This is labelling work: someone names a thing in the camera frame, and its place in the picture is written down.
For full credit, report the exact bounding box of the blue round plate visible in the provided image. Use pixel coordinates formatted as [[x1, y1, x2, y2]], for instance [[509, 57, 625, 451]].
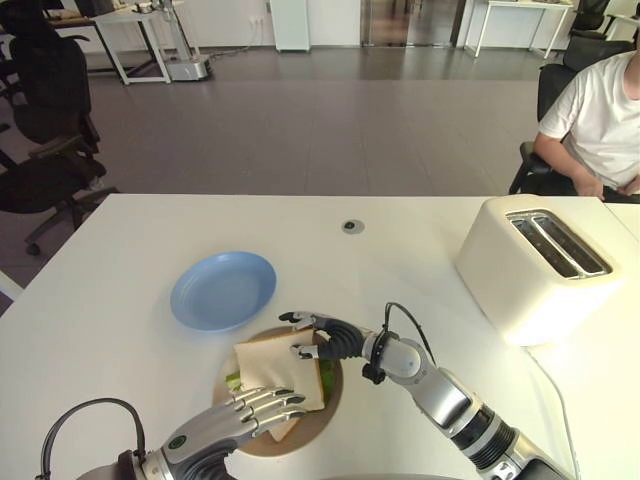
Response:
[[169, 251, 278, 335]]

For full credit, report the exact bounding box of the black cable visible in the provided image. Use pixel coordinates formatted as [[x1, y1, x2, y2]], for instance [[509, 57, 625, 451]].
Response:
[[382, 301, 437, 367], [41, 397, 147, 476]]

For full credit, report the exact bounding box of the white wheeled robot stand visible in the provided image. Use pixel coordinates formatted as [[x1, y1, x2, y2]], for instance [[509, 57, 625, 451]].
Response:
[[148, 0, 212, 82]]

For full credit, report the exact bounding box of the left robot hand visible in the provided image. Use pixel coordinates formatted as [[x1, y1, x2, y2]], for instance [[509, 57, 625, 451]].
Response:
[[158, 386, 308, 480]]

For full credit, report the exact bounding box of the bread slice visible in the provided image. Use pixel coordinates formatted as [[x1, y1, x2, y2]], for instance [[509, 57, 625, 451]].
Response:
[[233, 327, 329, 414], [268, 408, 303, 444]]

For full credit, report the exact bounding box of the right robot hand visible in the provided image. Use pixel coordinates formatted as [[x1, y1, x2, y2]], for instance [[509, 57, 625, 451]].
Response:
[[278, 310, 376, 362]]

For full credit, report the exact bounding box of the cream toaster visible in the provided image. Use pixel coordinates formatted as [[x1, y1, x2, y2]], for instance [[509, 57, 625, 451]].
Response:
[[453, 194, 629, 348]]

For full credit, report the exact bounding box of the white cord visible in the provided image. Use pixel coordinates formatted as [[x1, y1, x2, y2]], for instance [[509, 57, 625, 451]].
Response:
[[522, 343, 584, 480]]

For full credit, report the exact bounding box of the green lettuce leaf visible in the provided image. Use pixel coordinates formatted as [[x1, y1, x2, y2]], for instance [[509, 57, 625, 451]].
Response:
[[224, 358, 337, 401]]

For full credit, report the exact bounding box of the person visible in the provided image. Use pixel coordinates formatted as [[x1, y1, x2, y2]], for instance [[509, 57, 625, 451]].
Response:
[[532, 48, 640, 199]]

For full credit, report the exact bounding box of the tan round plate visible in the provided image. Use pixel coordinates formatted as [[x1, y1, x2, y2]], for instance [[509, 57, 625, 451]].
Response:
[[212, 327, 346, 459]]

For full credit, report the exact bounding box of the black office chair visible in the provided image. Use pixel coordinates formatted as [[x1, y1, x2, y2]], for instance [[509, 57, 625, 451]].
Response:
[[508, 62, 640, 204], [563, 0, 640, 66], [0, 21, 120, 257]]

